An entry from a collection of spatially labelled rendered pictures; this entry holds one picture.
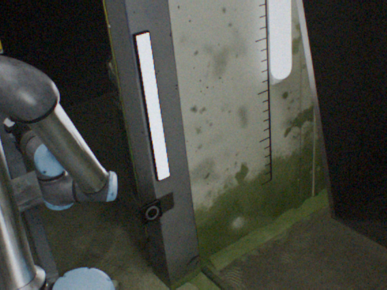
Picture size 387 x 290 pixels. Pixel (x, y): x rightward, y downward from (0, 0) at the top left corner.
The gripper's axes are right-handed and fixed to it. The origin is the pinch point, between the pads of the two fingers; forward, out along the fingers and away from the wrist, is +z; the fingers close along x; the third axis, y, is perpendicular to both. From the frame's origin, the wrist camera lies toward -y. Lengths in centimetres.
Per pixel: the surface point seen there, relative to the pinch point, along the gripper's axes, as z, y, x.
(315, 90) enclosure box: -58, 2, 86
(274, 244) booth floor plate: -18, 105, 103
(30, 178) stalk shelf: 9.9, 30.4, 2.0
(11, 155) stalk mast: 14.5, 20.7, -1.4
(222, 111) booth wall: -6, 27, 85
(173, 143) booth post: -6, 32, 59
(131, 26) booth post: -6, -21, 48
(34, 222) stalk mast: 15, 54, -1
